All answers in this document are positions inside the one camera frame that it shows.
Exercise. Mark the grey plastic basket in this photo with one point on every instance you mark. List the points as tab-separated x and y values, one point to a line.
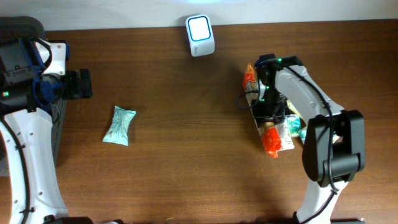
58	109

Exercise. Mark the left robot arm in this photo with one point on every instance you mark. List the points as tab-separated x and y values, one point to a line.
33	79

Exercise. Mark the light teal snack pouch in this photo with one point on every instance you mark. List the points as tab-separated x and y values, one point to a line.
118	131

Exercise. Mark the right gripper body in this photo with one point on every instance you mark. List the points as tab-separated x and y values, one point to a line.
271	108

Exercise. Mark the red spaghetti packet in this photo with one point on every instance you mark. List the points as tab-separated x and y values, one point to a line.
254	91

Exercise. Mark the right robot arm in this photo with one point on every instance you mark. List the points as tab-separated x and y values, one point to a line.
333	150

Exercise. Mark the small teal tissue pack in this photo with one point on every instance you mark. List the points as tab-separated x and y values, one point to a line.
294	126

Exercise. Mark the white cosmetic tube gold cap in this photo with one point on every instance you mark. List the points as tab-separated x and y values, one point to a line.
284	133

